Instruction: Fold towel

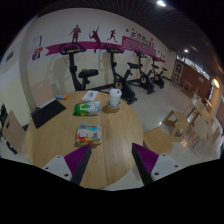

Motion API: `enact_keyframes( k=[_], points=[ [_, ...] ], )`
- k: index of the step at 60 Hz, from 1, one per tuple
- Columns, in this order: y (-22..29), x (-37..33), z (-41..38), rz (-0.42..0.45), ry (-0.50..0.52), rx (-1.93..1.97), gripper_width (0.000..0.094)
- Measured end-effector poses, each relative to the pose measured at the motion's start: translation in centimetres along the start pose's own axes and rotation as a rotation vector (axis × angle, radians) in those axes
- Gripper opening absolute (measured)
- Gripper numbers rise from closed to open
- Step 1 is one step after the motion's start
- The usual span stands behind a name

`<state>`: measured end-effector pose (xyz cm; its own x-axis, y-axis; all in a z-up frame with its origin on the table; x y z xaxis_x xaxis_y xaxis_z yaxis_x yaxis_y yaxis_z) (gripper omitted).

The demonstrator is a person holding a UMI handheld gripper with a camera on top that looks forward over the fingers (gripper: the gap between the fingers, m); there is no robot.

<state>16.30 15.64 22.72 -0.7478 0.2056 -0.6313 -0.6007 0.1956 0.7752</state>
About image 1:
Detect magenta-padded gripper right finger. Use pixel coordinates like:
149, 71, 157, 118
131, 142, 184, 186

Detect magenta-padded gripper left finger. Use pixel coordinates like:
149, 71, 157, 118
42, 143, 93, 186

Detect colourful checkered towel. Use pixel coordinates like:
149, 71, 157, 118
75, 123, 103, 147

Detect group of wooden chairs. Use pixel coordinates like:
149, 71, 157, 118
162, 88, 224, 154

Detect green wet wipes pack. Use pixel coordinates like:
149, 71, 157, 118
72, 101, 101, 117

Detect black tablet folio case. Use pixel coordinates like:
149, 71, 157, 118
30, 97, 67, 130

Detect brown round cup holder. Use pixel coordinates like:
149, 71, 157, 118
101, 103, 121, 114

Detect small white box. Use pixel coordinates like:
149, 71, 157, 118
81, 89, 100, 103

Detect blue and orange tube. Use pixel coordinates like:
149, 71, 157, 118
55, 94, 70, 101

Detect light wooden chair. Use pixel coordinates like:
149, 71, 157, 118
31, 79, 58, 108
0, 103, 28, 157

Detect black exercise bike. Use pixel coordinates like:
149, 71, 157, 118
104, 44, 138, 106
127, 49, 156, 95
59, 42, 100, 92
149, 56, 169, 90

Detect ceiling lights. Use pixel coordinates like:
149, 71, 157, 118
155, 0, 190, 54

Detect framed wall poster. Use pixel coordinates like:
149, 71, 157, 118
173, 60, 185, 83

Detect purple wall poster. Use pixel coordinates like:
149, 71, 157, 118
31, 35, 44, 62

